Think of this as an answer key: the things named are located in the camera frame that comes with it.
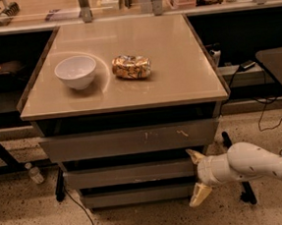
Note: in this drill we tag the black table leg base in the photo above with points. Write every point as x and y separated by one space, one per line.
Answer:
248 194

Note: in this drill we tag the grey bottom drawer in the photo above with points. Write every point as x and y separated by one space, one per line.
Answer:
138 196

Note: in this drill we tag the white ceramic bowl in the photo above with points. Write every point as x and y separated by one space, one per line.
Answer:
77 72

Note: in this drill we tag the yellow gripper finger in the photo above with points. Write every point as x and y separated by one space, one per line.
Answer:
201 192
196 156

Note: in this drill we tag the grey top drawer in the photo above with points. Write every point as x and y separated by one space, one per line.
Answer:
127 141

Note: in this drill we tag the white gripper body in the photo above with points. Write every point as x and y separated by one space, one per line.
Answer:
205 171

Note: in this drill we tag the clear plastic water bottle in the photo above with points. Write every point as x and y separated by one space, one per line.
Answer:
34 173

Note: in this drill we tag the grey drawer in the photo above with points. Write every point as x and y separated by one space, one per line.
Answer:
128 174
127 141
138 196

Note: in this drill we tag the grey drawer cabinet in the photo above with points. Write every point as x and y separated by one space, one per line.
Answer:
183 85

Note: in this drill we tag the crushed gold drink can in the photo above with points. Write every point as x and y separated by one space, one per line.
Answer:
131 67

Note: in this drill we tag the black smartphone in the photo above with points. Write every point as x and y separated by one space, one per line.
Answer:
246 65

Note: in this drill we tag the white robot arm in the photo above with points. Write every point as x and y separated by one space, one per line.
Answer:
243 161

